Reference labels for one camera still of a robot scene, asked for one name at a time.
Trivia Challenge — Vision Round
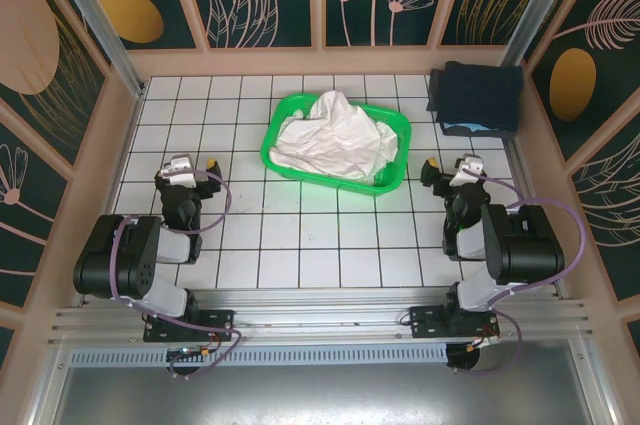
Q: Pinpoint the green plastic basket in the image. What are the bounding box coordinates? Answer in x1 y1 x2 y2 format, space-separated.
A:
259 91 414 199

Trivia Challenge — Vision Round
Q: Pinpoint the white t-shirt with robot print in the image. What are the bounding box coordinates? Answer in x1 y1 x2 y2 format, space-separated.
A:
269 89 387 182

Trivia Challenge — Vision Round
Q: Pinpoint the light blue folded t-shirt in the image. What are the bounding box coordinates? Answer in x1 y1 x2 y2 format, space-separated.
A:
442 120 501 137

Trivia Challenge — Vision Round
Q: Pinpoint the dark grey folded t-shirt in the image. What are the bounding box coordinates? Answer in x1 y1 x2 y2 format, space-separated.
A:
425 68 447 114

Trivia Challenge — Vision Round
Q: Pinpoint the black folded t-shirt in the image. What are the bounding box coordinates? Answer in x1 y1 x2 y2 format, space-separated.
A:
439 125 520 141

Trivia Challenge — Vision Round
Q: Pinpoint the navy folded t-shirt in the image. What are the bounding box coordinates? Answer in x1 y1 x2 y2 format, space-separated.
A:
438 60 525 135

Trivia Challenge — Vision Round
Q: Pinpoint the small circuit board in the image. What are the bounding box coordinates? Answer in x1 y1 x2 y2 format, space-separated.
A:
167 345 212 361

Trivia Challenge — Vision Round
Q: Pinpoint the grey metal front panel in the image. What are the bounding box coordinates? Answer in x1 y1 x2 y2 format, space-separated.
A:
29 339 616 425

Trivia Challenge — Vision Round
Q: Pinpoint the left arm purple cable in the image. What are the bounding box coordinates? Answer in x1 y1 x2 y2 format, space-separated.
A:
112 169 245 382

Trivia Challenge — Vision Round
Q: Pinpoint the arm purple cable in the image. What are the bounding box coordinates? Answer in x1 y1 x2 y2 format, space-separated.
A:
452 167 587 377
112 169 245 382

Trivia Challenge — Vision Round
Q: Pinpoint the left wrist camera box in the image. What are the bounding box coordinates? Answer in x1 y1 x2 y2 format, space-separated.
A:
158 155 197 185

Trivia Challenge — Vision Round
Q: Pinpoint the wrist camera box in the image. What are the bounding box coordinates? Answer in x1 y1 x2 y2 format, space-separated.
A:
158 155 197 185
451 154 487 187

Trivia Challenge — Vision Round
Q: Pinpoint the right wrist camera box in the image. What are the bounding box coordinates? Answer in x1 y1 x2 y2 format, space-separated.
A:
451 154 487 187

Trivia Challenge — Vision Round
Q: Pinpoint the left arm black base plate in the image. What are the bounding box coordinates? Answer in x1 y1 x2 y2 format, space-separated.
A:
143 308 236 344

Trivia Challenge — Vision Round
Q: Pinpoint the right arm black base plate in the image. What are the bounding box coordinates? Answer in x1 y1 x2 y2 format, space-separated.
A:
408 304 501 340

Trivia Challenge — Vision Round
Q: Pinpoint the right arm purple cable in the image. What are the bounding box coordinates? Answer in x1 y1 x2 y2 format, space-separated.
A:
452 167 587 377

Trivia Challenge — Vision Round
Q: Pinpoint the white connector with red wires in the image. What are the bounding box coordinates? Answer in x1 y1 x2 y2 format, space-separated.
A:
469 327 501 349

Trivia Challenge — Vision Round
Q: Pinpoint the aluminium mounting rail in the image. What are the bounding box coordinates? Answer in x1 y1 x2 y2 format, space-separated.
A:
47 287 594 346

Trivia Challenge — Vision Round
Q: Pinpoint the aluminium corner post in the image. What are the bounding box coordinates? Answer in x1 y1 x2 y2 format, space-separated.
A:
502 0 569 69
42 0 147 99

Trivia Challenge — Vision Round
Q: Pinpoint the grey slotted cable duct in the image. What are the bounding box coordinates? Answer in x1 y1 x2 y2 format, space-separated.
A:
69 343 449 367

